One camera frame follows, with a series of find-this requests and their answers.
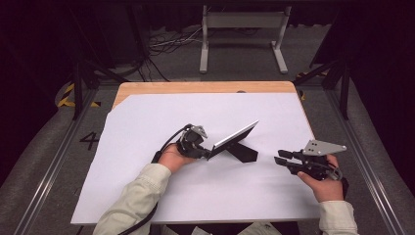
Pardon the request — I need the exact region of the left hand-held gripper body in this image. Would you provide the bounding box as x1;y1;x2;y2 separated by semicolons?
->
177;124;209;160

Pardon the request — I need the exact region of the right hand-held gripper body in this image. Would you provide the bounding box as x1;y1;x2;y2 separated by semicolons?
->
293;139;347;181

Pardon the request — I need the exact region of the person's left hand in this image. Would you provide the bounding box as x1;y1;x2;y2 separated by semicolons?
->
158;143;197;174

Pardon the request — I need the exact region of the person's right hand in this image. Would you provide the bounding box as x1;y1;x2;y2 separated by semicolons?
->
297;154;346;203

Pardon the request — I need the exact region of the white paper sheet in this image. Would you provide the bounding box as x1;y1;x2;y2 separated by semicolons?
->
70;92;323;226

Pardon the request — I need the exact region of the wooden table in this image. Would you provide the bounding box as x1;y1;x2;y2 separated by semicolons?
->
112;80;316;140

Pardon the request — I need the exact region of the yellow and black floor tape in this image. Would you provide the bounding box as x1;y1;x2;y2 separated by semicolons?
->
296;70;308;102
57;82;102;109

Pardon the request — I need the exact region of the black tripod stand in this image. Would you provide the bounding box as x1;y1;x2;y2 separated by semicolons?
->
69;6;130;120
293;58;352;120

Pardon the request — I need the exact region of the grey metal stand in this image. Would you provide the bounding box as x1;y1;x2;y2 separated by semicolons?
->
199;4;293;74

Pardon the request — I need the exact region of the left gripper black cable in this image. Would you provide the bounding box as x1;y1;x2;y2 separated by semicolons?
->
117;123;194;235

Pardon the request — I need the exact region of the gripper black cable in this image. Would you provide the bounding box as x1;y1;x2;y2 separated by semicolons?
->
117;123;194;235
326;164;350;201

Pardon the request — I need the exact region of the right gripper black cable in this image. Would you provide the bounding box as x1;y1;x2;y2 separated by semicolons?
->
326;164;350;201

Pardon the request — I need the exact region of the aluminium floor rail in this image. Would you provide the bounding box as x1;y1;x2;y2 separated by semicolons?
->
325;89;406;235
13;87;99;235

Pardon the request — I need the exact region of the bundle of floor cables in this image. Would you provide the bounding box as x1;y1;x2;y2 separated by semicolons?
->
123;26;204;83

